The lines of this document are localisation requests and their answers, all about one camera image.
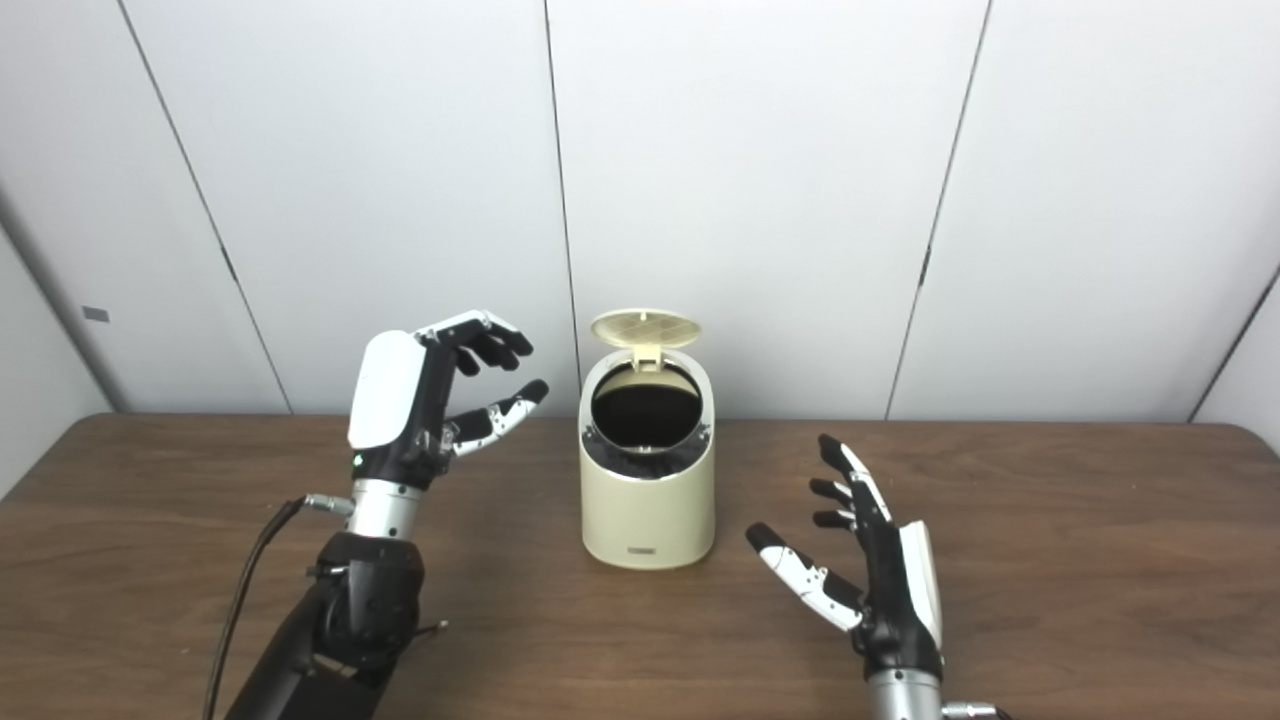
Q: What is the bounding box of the cream-colored bin body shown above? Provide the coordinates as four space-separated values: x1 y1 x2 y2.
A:
579 345 717 571

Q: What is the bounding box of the cream-colored round bin lid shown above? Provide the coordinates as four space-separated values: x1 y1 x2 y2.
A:
589 308 703 373

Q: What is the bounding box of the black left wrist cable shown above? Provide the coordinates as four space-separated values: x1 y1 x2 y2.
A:
202 493 356 720

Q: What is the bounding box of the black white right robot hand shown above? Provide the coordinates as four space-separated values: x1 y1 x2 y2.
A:
746 433 945 681

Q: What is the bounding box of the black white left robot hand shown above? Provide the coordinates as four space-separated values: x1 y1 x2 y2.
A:
346 310 550 491

